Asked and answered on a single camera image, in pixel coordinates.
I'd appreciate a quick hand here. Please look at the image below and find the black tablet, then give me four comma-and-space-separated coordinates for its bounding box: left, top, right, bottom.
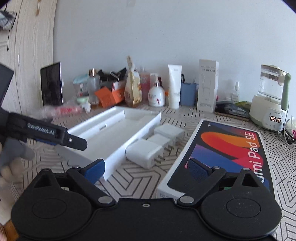
40, 62, 64, 106

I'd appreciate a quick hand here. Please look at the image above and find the blue pen holder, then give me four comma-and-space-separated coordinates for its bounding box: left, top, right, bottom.
180, 82, 197, 107

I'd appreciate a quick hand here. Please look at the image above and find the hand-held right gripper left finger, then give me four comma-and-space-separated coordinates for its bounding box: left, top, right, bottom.
35, 159, 116, 208

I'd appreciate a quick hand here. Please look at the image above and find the clear plastic wrapper red print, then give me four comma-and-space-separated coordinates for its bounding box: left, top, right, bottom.
38, 103, 92, 120

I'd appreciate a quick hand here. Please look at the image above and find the person's left hand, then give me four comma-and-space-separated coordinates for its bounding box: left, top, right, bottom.
0, 139, 36, 202

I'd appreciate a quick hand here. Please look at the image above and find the white tube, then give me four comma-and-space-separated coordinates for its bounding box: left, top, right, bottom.
168, 64, 182, 109

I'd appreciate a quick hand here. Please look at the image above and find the tall white carton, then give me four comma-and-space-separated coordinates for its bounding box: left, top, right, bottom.
196, 59, 219, 113

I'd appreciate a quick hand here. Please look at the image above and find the yellow white snack bag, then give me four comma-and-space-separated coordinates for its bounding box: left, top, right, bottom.
124, 56, 142, 107

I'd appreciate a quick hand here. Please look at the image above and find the small clear spray bottle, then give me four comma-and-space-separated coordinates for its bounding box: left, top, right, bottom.
232, 81, 241, 103

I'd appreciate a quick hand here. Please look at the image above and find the colourful tablet box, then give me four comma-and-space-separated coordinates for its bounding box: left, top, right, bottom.
155, 119, 278, 202

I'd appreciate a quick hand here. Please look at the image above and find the orange box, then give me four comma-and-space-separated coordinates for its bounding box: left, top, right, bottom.
95, 87, 126, 108

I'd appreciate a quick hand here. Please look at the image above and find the teal pack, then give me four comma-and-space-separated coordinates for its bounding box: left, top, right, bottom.
73, 74, 89, 84

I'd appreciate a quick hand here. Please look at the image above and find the clear bottle rose gold cap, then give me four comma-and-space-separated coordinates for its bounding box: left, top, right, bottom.
87, 69, 100, 105

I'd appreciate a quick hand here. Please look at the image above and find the wooden wardrobe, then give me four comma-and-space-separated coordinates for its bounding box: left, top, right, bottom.
0, 0, 58, 130

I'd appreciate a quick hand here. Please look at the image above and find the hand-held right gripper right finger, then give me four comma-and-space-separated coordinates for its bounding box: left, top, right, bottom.
176, 159, 263, 207

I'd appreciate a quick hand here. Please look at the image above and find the pink bottle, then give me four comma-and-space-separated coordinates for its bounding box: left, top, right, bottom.
139, 67, 152, 100

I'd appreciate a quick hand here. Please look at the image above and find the white pump bottle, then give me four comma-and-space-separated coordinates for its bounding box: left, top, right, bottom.
148, 73, 166, 107

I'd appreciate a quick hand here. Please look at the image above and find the green packet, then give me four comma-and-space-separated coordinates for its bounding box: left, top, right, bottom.
235, 101, 252, 111

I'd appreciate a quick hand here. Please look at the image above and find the glass kettle green handle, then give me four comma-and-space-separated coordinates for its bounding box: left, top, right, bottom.
255, 64, 292, 114

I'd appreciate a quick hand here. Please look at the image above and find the geometric patterned desktop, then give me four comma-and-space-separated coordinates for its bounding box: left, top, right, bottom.
0, 102, 296, 241

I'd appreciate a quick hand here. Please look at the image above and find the cream kettle warmer base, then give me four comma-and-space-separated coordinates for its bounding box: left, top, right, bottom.
249, 94, 288, 131

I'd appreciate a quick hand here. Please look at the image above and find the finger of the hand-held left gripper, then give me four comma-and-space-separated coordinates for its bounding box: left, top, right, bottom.
60, 134, 88, 151

